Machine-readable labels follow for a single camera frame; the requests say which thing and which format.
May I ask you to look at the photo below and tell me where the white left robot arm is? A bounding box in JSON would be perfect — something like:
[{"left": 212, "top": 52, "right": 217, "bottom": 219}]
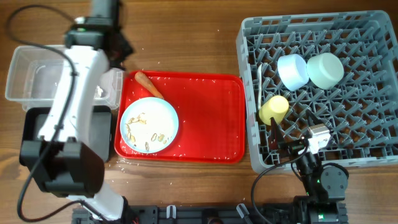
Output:
[{"left": 20, "top": 1, "right": 138, "bottom": 223}]

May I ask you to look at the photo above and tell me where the red plastic tray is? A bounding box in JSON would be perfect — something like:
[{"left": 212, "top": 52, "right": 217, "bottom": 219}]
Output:
[{"left": 114, "top": 71, "right": 246, "bottom": 164}]

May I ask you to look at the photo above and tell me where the white tissue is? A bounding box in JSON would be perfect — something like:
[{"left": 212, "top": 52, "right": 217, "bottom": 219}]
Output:
[{"left": 94, "top": 86, "right": 103, "bottom": 98}]

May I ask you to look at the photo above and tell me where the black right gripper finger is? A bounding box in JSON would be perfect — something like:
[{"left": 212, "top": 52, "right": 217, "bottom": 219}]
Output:
[
  {"left": 306, "top": 110, "right": 325, "bottom": 126},
  {"left": 271, "top": 117, "right": 285, "bottom": 145}
]

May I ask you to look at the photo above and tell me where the yellow plastic cup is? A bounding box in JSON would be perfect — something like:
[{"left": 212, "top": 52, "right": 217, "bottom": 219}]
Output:
[{"left": 259, "top": 95, "right": 289, "bottom": 126}]

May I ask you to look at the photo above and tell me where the black plastic bin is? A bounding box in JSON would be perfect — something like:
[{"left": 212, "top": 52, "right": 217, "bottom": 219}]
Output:
[{"left": 22, "top": 106, "right": 115, "bottom": 162}]

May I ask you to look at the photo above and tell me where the clear plastic bin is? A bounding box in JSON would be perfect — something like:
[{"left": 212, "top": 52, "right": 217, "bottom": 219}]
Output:
[{"left": 5, "top": 45, "right": 124, "bottom": 111}]

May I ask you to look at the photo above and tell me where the white plastic spoon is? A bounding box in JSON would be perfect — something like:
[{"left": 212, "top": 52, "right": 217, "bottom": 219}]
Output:
[{"left": 257, "top": 63, "right": 262, "bottom": 111}]

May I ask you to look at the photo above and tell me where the blue plate with rice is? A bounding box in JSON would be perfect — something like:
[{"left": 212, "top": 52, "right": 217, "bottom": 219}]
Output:
[{"left": 119, "top": 97, "right": 179, "bottom": 155}]

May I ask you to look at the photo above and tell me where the grey dishwasher rack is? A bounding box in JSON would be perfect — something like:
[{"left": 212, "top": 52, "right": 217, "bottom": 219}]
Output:
[{"left": 236, "top": 11, "right": 397, "bottom": 173}]

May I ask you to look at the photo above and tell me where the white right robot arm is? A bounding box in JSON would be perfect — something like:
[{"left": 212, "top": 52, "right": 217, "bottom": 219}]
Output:
[{"left": 269, "top": 111, "right": 349, "bottom": 223}]

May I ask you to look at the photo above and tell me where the orange carrot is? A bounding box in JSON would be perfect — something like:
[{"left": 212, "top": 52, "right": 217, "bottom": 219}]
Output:
[{"left": 134, "top": 72, "right": 164, "bottom": 99}]

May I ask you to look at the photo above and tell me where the green bowl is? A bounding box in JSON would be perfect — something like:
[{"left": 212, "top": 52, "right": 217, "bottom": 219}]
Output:
[{"left": 307, "top": 53, "right": 344, "bottom": 90}]

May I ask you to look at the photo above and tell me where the light blue bowl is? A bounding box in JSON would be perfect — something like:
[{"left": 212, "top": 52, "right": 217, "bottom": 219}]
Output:
[{"left": 277, "top": 54, "right": 309, "bottom": 91}]

